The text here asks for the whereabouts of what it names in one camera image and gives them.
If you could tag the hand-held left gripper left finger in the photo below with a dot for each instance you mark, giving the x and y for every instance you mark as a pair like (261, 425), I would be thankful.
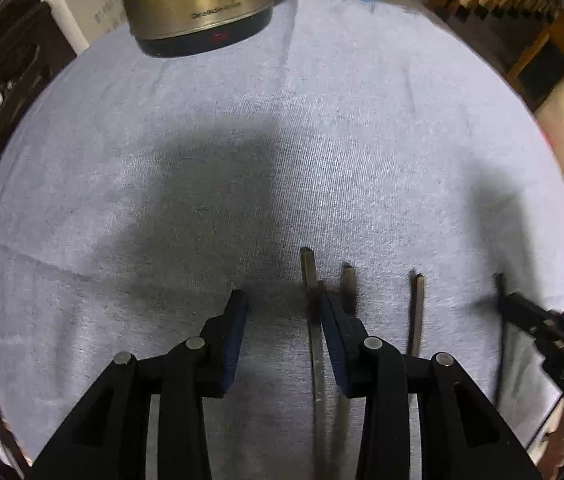
(232, 340)

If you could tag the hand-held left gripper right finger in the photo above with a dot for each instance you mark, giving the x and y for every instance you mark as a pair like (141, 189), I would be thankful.
(334, 340)

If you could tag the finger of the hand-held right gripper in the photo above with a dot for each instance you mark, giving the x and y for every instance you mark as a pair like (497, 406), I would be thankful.
(526, 312)

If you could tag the dark chopstick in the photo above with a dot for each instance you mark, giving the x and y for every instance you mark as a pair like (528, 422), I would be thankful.
(312, 320)
(345, 280)
(417, 310)

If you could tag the grey tablecloth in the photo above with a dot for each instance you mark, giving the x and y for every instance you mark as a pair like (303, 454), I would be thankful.
(212, 160)

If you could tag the bronze electric kettle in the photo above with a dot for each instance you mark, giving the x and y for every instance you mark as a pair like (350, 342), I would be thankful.
(187, 5)

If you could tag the carved wooden sideboard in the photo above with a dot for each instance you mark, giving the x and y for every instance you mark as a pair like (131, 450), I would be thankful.
(7, 70)

